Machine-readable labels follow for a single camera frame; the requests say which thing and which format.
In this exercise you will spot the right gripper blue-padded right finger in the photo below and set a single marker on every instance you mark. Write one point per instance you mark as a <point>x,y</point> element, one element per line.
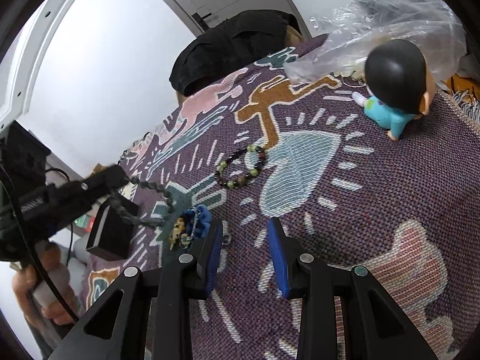
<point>343,311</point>

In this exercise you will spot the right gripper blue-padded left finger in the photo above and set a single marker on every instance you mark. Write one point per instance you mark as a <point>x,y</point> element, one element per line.
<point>115,326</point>

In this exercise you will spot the person's left hand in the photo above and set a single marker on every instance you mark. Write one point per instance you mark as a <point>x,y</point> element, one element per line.
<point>34,296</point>

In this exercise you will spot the black open gift box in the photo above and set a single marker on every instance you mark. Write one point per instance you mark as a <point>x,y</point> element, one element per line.
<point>110,235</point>

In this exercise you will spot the purple patterned woven blanket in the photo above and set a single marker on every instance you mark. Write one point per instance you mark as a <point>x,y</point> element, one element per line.
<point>253,146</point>

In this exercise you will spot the black-haired boy figurine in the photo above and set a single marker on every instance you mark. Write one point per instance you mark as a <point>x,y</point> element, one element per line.
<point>400,84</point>

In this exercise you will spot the black jacket on chair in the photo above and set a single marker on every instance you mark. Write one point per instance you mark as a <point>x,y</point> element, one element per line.
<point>233,44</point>

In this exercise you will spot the clear plastic bag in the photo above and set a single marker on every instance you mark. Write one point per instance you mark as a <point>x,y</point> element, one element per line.
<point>353,31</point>

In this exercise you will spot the black door handle lock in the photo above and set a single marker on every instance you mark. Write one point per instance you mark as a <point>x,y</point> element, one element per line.
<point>200,21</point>

